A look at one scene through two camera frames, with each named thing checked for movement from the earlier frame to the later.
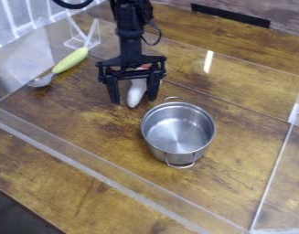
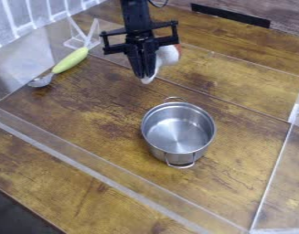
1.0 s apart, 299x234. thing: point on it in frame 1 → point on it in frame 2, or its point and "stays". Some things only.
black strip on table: (230, 15) stays
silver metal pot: (178, 130) stays
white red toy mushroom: (138, 87) → (166, 56)
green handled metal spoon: (43, 80) stays
